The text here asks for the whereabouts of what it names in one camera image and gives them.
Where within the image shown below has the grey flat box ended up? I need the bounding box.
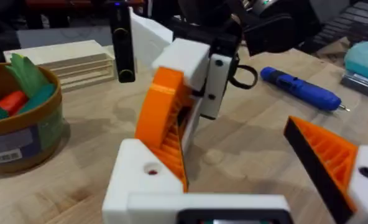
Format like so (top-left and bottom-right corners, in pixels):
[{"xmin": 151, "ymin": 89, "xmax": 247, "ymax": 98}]
[{"xmin": 340, "ymin": 72, "xmax": 368, "ymax": 102}]

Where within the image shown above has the brown tub with toy vegetables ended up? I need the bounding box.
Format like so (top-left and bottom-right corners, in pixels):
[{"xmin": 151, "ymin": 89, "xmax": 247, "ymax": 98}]
[{"xmin": 0, "ymin": 52, "xmax": 64, "ymax": 175}]

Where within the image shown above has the blue electric screwdriver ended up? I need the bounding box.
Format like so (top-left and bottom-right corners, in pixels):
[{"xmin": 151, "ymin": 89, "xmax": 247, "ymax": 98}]
[{"xmin": 259, "ymin": 66, "xmax": 351, "ymax": 113}]

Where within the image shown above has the white orange left gripper right finger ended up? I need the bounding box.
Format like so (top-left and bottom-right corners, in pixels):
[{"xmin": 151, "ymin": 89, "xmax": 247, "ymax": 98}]
[{"xmin": 283, "ymin": 115, "xmax": 368, "ymax": 224}]

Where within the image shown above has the pale wooden slotted box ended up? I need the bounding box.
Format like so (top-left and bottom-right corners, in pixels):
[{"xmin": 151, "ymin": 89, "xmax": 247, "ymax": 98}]
[{"xmin": 2, "ymin": 39, "xmax": 117, "ymax": 93}]

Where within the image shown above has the black cable loop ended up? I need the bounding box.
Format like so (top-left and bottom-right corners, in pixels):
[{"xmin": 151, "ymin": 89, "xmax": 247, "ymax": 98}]
[{"xmin": 228, "ymin": 63, "xmax": 259, "ymax": 91}]

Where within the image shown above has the teal foam pad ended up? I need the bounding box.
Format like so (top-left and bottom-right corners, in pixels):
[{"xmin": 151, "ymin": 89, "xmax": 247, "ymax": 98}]
[{"xmin": 343, "ymin": 40, "xmax": 368, "ymax": 85}]

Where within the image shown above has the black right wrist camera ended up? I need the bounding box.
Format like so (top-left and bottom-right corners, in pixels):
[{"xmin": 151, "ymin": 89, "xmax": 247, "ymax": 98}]
[{"xmin": 109, "ymin": 0, "xmax": 137, "ymax": 84}]

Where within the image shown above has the finger of the white orange right gripper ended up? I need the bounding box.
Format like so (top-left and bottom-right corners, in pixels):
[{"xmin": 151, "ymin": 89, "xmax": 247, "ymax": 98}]
[
  {"xmin": 134, "ymin": 38, "xmax": 211, "ymax": 192},
  {"xmin": 180, "ymin": 54, "xmax": 234, "ymax": 157}
]

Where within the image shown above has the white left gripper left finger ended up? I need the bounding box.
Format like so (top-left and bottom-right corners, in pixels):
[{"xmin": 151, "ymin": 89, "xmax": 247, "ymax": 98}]
[{"xmin": 102, "ymin": 138, "xmax": 185, "ymax": 224}]

